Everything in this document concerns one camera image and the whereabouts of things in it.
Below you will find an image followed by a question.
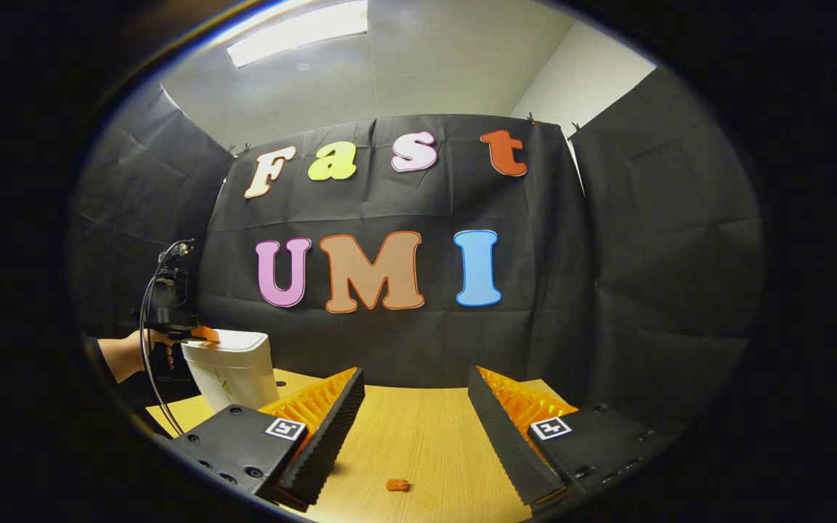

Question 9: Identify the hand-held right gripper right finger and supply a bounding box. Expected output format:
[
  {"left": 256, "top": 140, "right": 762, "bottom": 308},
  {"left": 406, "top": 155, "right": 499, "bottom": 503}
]
[{"left": 467, "top": 365, "right": 678, "bottom": 509}]

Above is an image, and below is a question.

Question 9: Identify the wooden desktop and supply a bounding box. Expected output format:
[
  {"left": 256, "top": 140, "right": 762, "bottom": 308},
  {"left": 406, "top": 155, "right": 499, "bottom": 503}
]
[{"left": 145, "top": 368, "right": 581, "bottom": 523}]

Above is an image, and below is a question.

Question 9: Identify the black backdrop cloth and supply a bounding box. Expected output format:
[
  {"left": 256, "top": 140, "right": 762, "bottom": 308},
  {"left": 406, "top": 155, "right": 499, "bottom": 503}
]
[{"left": 68, "top": 64, "right": 765, "bottom": 437}]

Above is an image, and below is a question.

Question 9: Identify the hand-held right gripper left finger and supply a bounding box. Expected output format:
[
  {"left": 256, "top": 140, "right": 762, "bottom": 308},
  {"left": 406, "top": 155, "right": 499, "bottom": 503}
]
[{"left": 171, "top": 366, "right": 366, "bottom": 514}]

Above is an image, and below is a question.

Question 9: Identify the ceiling light panel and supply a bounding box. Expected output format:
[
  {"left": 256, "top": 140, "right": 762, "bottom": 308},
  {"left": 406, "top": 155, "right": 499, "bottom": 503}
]
[{"left": 225, "top": 0, "right": 370, "bottom": 69}]

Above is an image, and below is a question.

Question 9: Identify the white desktop garbage bin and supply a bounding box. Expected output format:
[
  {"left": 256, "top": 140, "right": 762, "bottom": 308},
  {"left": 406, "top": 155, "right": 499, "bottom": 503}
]
[{"left": 180, "top": 330, "right": 281, "bottom": 415}]

